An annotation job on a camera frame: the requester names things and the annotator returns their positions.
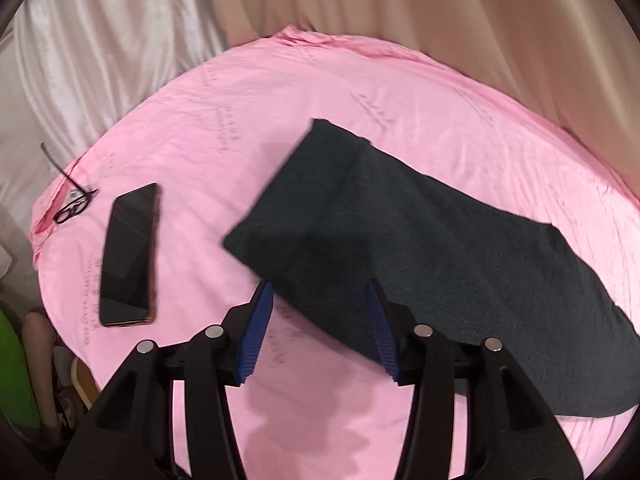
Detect dark grey pants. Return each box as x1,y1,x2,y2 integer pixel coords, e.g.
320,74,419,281
224,119,639,417

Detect black smartphone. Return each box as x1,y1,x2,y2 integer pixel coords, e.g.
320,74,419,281
99,183,160,327

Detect pink bed sheet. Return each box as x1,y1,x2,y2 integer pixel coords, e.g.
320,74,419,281
29,28,639,479

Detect black eyeglasses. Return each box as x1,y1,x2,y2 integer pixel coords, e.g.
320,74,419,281
40,142,98,224

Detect silver satin curtain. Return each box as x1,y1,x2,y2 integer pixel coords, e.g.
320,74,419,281
1,0,226,311

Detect beige curtain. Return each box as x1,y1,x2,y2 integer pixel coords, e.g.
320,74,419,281
213,0,639,188

